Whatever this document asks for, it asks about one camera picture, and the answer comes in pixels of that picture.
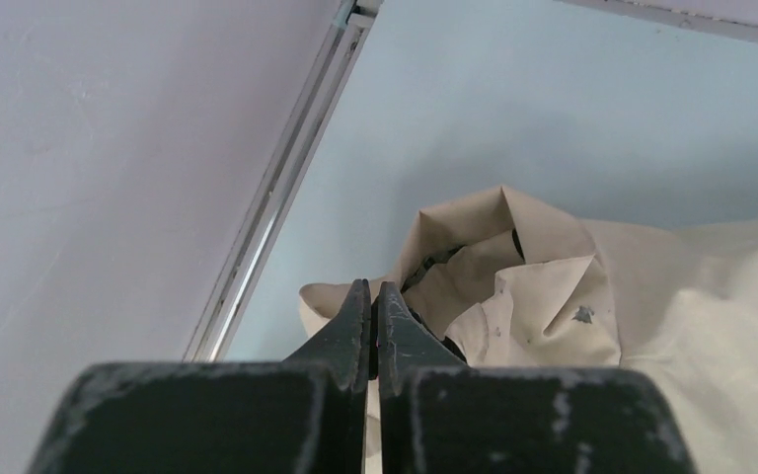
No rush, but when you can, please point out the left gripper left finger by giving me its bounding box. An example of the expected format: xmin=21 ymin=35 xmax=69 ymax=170
xmin=29 ymin=280 xmax=371 ymax=473

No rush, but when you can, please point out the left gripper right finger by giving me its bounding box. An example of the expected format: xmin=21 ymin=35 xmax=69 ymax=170
xmin=376 ymin=282 xmax=696 ymax=473

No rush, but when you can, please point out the beige zip jacket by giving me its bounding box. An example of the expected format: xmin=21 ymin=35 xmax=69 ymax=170
xmin=298 ymin=185 xmax=758 ymax=474

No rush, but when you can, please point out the light blue table mat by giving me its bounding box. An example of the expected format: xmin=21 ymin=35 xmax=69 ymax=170
xmin=225 ymin=0 xmax=758 ymax=364

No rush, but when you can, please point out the aluminium frame rail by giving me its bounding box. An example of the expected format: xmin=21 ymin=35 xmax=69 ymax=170
xmin=183 ymin=0 xmax=758 ymax=364

